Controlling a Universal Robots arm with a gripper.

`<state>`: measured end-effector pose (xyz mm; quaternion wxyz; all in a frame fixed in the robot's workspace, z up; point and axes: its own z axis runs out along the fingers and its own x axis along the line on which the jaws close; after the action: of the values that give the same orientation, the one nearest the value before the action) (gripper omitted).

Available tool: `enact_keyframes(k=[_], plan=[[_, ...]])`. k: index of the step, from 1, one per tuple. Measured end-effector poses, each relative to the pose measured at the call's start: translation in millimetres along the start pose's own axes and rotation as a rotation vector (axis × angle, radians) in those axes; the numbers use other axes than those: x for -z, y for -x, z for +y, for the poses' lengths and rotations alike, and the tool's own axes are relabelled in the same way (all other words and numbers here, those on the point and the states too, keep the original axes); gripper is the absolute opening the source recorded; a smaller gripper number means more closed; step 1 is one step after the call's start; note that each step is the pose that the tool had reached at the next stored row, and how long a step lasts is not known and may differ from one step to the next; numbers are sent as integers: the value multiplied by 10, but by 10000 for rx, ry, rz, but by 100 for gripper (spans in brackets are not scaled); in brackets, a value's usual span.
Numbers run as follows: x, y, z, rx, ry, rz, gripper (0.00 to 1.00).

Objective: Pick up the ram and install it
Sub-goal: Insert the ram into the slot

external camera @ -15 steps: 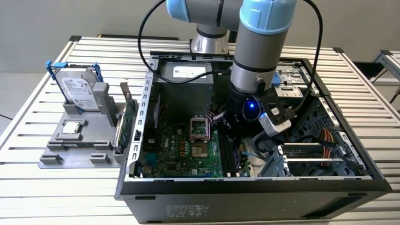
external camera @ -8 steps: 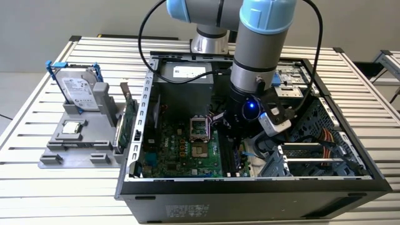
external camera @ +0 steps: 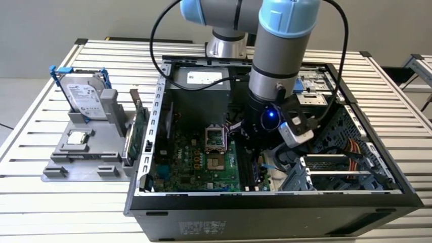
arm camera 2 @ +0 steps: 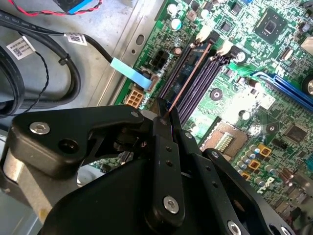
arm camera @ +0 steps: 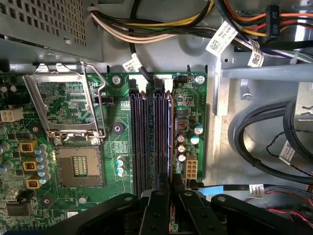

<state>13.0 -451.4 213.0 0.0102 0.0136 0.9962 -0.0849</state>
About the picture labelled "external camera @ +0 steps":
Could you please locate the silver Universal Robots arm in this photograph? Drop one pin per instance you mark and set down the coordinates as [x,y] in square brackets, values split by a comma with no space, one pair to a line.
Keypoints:
[277,63]

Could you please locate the black RAM slot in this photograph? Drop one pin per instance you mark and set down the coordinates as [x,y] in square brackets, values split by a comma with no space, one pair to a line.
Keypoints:
[250,174]
[245,174]

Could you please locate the metal locking lever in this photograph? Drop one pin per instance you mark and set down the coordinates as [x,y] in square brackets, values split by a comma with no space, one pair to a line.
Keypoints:
[226,141]

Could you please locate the CPU socket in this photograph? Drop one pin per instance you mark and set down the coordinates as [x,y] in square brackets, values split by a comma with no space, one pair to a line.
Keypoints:
[217,162]

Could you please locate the grey power supply unit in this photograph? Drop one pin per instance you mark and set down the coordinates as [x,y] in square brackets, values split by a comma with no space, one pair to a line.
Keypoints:
[199,106]

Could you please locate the metal optical drive cage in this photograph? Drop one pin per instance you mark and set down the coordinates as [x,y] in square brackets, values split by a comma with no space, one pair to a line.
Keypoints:
[313,100]

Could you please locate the green motherboard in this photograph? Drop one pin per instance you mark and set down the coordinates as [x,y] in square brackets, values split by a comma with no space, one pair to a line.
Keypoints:
[219,178]

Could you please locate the metal hard disk cage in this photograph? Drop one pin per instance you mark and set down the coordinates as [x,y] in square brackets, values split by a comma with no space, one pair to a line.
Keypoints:
[293,179]

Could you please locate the blue drive latch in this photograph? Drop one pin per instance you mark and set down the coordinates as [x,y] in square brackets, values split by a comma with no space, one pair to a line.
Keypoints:
[299,86]

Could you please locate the blue board connector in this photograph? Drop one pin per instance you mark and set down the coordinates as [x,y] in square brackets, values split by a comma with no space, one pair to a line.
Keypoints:
[163,170]

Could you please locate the green graphics card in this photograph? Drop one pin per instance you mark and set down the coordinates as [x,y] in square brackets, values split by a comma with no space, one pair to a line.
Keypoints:
[135,136]

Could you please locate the black PC case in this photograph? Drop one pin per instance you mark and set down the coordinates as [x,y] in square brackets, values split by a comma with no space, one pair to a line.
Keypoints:
[270,224]

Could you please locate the black table corner cap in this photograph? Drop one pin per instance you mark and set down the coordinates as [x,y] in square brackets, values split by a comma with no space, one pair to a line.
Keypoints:
[365,54]
[83,41]

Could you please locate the black box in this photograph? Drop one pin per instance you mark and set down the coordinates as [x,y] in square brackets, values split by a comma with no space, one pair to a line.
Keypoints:
[397,76]

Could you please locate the grey parts rack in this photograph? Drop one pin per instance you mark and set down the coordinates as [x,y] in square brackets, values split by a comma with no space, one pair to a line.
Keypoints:
[98,143]

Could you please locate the hard disk in blue carrier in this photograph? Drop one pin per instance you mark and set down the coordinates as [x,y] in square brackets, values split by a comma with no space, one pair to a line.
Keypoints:
[83,98]

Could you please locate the silver CPU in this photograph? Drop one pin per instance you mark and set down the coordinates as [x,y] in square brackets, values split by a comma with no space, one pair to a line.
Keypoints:
[77,138]

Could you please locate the aluminium slat side table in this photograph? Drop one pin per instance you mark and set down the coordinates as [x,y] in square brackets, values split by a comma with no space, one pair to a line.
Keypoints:
[419,63]

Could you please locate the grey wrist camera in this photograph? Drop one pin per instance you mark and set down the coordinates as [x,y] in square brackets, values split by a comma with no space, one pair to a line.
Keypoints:
[297,140]

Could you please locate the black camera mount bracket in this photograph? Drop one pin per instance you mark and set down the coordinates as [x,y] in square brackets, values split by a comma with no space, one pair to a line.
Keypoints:
[293,107]

